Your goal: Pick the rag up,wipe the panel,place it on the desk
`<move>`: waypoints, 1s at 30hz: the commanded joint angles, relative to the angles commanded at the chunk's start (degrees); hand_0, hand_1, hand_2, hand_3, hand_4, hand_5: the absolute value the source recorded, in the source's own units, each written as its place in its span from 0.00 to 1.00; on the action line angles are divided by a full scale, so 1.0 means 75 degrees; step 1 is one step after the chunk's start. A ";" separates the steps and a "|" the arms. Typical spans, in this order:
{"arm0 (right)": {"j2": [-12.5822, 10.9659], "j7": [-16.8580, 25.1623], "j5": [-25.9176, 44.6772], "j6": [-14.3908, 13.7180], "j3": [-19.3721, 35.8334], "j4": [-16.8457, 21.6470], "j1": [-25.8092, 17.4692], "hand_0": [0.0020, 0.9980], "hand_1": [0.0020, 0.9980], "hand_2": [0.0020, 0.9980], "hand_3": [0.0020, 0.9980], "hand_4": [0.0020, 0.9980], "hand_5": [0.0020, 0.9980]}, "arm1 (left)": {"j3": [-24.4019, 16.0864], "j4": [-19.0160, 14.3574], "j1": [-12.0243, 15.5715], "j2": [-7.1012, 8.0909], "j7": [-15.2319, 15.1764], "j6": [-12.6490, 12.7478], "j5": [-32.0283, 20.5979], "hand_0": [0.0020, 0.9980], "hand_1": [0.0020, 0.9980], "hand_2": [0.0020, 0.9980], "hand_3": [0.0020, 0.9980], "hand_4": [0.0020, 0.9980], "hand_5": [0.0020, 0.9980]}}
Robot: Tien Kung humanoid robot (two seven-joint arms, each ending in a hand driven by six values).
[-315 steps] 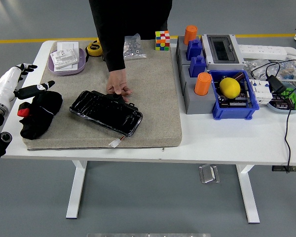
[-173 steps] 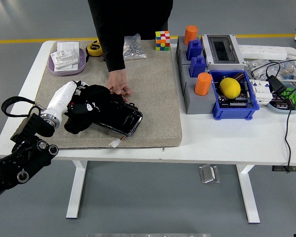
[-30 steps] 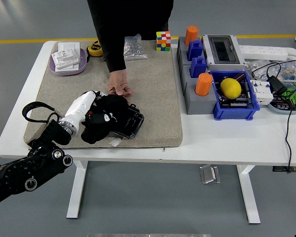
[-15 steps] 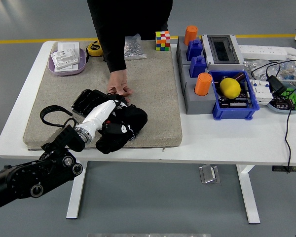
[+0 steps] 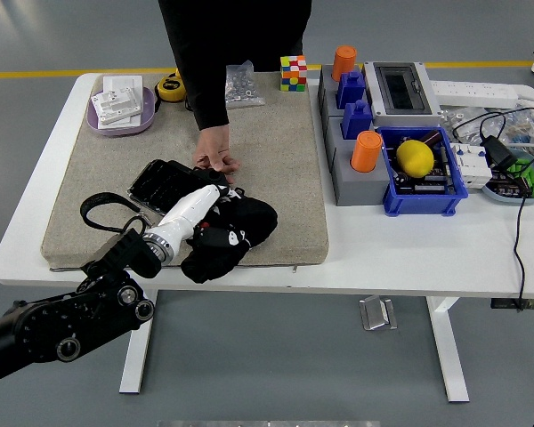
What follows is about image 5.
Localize person's hand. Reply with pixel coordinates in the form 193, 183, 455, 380
192, 124, 241, 185

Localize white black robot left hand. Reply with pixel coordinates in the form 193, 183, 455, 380
158, 182, 245, 245

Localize glossy black panel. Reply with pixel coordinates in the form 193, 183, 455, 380
126, 158, 232, 215

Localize black rag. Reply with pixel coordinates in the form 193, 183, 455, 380
180, 195, 279, 285

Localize grey-brown mat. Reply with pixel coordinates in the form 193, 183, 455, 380
39, 70, 329, 271

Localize clear bag of nuts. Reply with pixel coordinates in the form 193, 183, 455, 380
224, 60, 267, 110

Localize yellow tape measure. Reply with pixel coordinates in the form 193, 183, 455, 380
154, 70, 188, 103

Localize purple tray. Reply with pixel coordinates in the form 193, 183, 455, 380
85, 86, 157, 137

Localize colourful puzzle cube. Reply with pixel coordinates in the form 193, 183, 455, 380
279, 55, 309, 93

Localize person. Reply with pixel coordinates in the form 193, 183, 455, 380
158, 0, 313, 75

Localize grey block holder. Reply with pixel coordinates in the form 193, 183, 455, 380
317, 64, 375, 130
325, 116, 392, 207

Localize blue block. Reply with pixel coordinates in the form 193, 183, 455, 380
341, 100, 375, 141
336, 69, 367, 111

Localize white table leg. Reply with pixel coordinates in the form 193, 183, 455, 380
118, 288, 158, 395
425, 296, 470, 404

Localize orange cylinder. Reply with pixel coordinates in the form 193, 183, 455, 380
331, 44, 358, 83
350, 130, 384, 173

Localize grey electrical distribution box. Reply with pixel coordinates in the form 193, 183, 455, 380
363, 60, 443, 129

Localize yellow lemon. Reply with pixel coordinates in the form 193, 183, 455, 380
395, 139, 436, 177

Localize blue plastic bin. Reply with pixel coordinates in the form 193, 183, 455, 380
376, 125, 469, 217

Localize dark circuit board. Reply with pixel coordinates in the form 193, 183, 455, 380
392, 166, 456, 196

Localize white circuit breaker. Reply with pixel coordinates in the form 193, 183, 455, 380
449, 141, 493, 189

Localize white power strip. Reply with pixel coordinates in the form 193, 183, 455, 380
429, 79, 520, 109

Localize black power adapter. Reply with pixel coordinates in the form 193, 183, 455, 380
479, 135, 518, 170

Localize clear bags of parts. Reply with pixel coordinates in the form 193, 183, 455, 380
440, 105, 534, 149

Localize green connector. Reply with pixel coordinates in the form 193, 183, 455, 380
505, 157, 534, 197

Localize white switch module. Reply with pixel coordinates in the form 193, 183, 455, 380
91, 86, 142, 125

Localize flat white switch plate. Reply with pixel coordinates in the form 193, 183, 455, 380
101, 74, 143, 131

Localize silver metal bracket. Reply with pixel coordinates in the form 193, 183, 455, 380
359, 295, 398, 332

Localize black cord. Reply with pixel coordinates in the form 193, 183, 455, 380
451, 110, 530, 312

